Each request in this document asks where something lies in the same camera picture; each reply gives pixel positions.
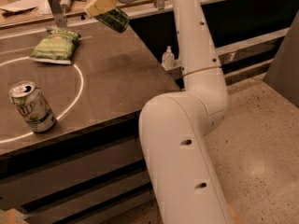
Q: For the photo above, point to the green chip bag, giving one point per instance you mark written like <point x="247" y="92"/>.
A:
<point x="57" y="46"/>

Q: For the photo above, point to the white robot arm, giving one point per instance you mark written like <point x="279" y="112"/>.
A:
<point x="172" y="126"/>

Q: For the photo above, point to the wooden workbench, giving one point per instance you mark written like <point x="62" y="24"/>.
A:
<point x="37" y="12"/>

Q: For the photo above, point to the silver power tool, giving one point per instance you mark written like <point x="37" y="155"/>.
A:
<point x="67" y="1"/>

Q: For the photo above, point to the white green 7up can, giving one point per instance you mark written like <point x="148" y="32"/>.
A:
<point x="32" y="105"/>

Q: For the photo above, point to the white paper sheets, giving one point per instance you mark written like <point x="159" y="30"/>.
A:
<point x="21" y="5"/>

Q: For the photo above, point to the grey slatted table base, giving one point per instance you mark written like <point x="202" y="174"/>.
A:
<point x="86" y="176"/>

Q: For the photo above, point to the grey metal rail shelf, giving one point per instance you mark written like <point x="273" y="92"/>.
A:
<point x="249" y="47"/>

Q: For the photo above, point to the left clear sanitizer bottle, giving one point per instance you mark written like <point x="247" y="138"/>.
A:
<point x="168" y="58"/>

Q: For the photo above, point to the dark green soda can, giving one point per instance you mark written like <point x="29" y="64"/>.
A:
<point x="115" y="19"/>

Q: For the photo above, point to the grey metal bracket post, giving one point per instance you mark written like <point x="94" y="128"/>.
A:
<point x="57" y="13"/>

